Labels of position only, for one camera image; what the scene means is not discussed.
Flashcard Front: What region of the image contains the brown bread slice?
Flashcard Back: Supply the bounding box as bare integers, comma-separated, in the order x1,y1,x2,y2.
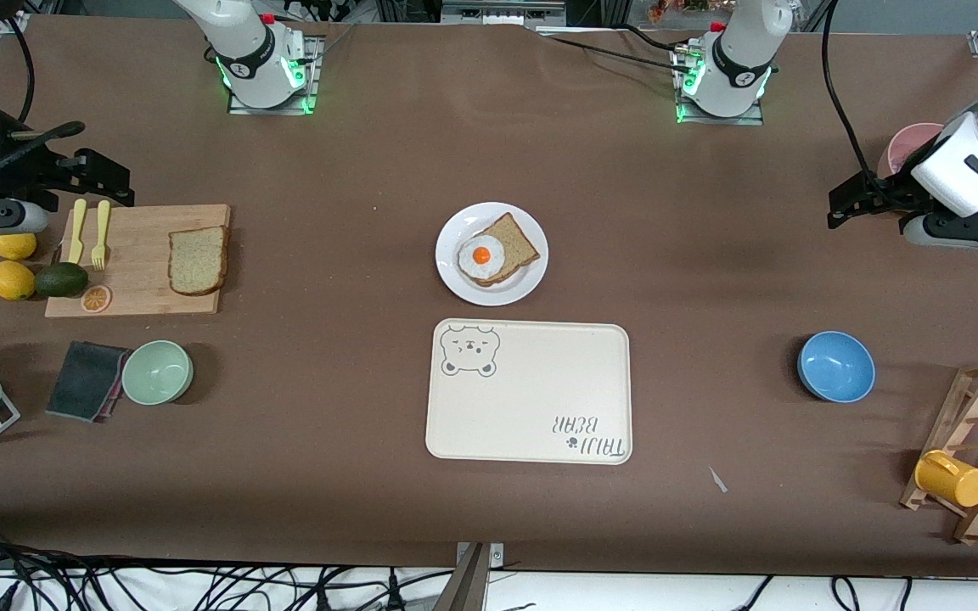
168,226,229,296

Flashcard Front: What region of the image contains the white round plate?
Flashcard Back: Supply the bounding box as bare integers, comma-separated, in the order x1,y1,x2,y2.
436,202,549,307

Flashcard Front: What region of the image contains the toy fried egg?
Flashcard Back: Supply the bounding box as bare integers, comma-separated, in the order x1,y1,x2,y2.
458,234,507,283

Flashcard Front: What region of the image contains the yellow plastic fork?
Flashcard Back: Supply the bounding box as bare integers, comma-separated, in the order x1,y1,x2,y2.
91,200,112,272

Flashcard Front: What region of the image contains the pink bowl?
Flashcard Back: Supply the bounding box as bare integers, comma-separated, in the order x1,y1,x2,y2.
878,123,947,181

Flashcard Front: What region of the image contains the yellow plastic knife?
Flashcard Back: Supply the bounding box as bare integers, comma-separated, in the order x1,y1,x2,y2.
67,199,88,266

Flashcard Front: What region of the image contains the dark green avocado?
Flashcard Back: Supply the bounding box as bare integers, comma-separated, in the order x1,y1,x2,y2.
34,262,89,299

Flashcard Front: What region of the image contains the wooden cutting board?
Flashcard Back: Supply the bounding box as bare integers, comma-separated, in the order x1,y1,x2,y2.
44,204,232,318

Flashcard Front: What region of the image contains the blue bowl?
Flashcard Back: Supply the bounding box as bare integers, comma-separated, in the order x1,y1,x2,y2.
797,331,876,404

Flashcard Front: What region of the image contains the pale green bowl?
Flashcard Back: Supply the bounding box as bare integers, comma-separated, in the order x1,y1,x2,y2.
121,340,194,406

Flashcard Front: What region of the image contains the dark grey sponge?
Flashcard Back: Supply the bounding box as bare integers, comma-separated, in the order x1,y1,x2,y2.
45,341,132,423

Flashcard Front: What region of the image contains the wooden cup rack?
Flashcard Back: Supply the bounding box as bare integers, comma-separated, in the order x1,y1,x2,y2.
900,358,978,545

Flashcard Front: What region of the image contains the yellow cup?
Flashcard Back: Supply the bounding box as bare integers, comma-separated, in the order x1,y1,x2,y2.
914,450,978,508

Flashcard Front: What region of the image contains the cream bear print tray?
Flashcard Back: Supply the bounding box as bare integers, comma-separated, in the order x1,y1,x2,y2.
425,318,633,466

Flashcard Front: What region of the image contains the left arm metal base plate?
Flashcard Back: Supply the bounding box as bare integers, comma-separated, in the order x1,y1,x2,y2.
672,42,767,126

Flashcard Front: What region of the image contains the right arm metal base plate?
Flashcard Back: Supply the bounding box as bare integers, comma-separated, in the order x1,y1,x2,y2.
228,36,325,115

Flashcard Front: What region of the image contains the black cable on tabletop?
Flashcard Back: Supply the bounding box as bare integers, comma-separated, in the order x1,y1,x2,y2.
536,30,694,77

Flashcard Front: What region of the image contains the black floor cable bundle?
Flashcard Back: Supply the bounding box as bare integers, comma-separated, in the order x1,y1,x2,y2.
0,526,456,611

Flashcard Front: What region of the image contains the aluminium frame structure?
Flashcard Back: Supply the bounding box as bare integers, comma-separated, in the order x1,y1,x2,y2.
374,0,626,31

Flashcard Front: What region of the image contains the metal post with bracket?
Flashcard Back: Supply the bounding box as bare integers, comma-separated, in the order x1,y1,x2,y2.
452,541,505,611

